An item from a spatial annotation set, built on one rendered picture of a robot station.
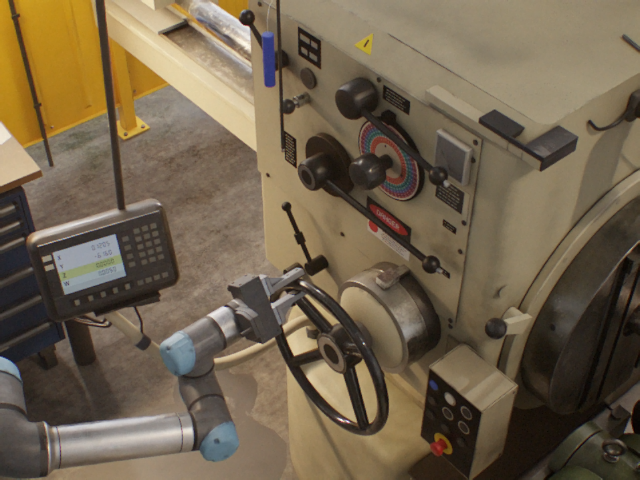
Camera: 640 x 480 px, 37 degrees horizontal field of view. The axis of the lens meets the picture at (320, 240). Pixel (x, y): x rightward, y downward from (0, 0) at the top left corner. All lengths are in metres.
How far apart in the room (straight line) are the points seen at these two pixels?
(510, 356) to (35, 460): 0.96
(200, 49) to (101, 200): 1.52
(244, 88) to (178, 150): 1.80
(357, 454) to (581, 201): 1.23
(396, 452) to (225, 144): 2.34
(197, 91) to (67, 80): 1.50
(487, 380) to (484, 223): 0.35
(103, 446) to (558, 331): 0.91
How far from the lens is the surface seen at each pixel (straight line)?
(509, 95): 1.72
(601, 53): 1.87
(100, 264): 2.40
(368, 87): 1.84
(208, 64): 3.03
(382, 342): 2.03
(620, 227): 2.00
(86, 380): 3.74
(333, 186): 2.01
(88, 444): 1.77
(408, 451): 2.74
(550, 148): 1.63
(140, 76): 4.76
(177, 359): 1.82
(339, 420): 2.12
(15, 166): 3.18
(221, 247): 4.14
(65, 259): 2.38
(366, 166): 1.83
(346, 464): 2.96
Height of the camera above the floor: 2.86
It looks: 44 degrees down
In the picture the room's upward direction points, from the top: straight up
